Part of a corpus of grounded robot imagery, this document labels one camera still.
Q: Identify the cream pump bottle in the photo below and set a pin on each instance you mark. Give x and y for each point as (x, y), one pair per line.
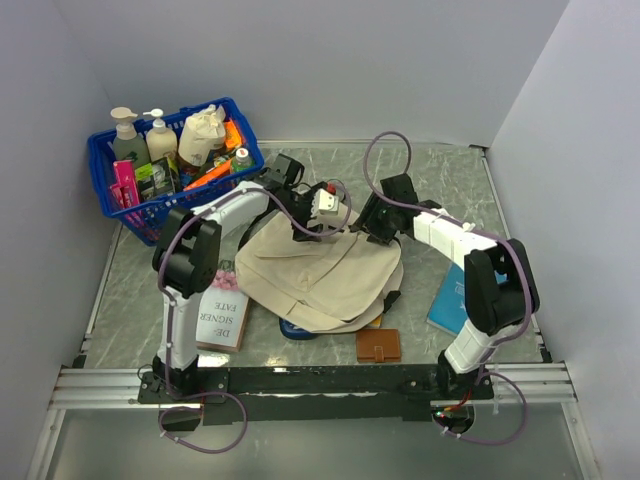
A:
(161, 140)

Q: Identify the black green box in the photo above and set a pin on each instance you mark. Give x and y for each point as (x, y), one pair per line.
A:
(157, 178)

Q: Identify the beige cloth pouch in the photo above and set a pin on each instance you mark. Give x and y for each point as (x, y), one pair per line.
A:
(203, 132)

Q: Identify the aluminium rail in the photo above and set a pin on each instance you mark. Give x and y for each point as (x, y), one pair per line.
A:
(538, 383)

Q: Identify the beige canvas backpack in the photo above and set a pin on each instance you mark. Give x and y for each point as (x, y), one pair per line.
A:
(335, 285)

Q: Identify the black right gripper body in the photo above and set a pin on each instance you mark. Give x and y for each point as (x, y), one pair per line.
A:
(379, 224)

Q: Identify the brown leather wallet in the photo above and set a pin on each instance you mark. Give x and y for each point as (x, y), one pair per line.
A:
(378, 346)

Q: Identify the green pump bottle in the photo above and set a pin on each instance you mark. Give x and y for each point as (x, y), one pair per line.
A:
(128, 145)

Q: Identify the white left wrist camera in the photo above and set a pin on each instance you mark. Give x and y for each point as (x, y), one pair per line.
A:
(326, 204)

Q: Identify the pink box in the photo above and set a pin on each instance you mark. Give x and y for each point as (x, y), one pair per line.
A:
(125, 189)

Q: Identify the orange treehouse book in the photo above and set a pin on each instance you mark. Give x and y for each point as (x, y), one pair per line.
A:
(376, 322)

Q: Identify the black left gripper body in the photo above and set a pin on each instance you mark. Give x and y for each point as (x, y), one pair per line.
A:
(301, 207)

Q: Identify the orange package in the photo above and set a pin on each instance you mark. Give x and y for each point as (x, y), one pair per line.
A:
(220, 164)

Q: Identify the pink flower cover book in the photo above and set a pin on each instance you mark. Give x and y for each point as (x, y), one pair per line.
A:
(223, 312)

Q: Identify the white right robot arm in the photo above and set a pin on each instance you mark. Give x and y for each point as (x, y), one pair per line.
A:
(500, 291)

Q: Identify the blue shark pencil case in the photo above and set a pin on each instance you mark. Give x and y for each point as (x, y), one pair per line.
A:
(293, 332)

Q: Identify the blue thin booklet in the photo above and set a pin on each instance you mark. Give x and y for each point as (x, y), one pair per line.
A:
(448, 312)

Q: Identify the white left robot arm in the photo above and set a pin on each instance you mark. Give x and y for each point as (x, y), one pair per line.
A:
(187, 254)

